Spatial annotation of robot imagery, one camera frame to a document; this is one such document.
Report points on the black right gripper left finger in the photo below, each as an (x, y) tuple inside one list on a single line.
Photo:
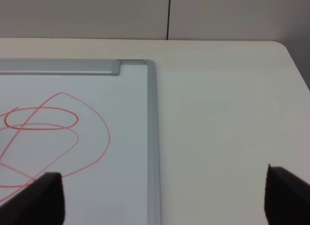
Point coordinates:
[(40, 203)]

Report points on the white aluminium-framed whiteboard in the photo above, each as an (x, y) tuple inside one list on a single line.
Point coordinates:
[(100, 132)]

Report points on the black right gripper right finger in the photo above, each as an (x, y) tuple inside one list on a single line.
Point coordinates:
[(286, 198)]

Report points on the grey whiteboard marker tray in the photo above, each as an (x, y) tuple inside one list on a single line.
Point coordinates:
[(59, 67)]

